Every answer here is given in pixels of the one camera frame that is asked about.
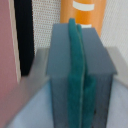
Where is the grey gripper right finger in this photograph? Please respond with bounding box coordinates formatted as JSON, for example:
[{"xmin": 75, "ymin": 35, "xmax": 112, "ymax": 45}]
[{"xmin": 82, "ymin": 28, "xmax": 117, "ymax": 128}]

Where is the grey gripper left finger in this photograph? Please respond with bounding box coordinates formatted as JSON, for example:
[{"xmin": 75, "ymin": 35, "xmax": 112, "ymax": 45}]
[{"xmin": 47, "ymin": 24, "xmax": 71, "ymax": 128}]

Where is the toy bread loaf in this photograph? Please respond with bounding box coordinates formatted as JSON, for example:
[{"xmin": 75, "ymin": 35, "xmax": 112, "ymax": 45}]
[{"xmin": 60, "ymin": 0, "xmax": 108, "ymax": 30}]

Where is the brown wooden board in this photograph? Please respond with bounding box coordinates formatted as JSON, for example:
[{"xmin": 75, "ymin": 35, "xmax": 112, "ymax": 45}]
[{"xmin": 0, "ymin": 0, "xmax": 22, "ymax": 101}]

